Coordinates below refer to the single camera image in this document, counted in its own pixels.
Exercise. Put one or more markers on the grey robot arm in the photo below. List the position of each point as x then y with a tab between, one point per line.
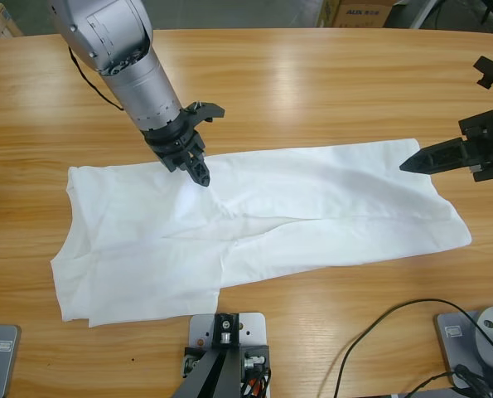
117	62

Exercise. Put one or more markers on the dark camera post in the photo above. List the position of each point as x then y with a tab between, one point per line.
213	373

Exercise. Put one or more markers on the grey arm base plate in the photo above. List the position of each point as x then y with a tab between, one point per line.
1	365
453	344

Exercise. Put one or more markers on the grey metal stand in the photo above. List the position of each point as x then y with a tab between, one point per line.
422	14

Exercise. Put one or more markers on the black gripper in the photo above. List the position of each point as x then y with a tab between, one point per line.
173	141
488	145

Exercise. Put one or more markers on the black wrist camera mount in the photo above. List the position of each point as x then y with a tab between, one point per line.
211	110
488	68

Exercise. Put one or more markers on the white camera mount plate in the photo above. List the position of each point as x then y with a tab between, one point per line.
254	327

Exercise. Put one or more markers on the white t-shirt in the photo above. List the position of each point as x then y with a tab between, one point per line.
271	228

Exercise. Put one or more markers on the cardboard box blue AUX print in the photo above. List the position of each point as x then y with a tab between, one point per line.
358	16

